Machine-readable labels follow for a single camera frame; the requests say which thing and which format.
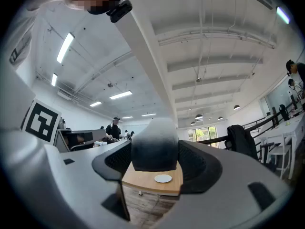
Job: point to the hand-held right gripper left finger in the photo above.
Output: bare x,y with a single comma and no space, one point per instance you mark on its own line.
78,175

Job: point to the black head-worn camera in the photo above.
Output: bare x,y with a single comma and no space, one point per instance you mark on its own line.
120,9

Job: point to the white wall air conditioner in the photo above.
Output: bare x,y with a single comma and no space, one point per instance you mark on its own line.
64,95

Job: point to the white round plate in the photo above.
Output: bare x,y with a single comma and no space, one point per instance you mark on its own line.
163,178

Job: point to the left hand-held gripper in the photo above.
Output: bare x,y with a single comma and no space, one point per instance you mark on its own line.
41,124

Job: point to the black railing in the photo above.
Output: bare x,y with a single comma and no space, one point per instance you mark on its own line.
259,123

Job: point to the black office chair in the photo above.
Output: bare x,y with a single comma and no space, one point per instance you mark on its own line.
266,149

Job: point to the long ceiling light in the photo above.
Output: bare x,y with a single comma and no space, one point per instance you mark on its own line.
120,95
282,15
127,117
148,114
54,79
65,47
95,103

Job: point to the large window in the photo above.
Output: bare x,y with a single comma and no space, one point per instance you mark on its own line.
202,133

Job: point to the white chair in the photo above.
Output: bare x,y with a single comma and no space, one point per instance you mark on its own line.
281,150

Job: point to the black jacket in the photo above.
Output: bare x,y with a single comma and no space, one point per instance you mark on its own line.
240,139

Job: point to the person's white shirt torso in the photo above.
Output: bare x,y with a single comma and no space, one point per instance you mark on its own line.
26,20

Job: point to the black high-back chair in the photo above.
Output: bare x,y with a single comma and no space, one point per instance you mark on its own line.
284,112

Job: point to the long white table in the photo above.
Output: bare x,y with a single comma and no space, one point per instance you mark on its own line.
289,125

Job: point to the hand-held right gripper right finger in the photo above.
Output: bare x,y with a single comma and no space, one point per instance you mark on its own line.
226,173

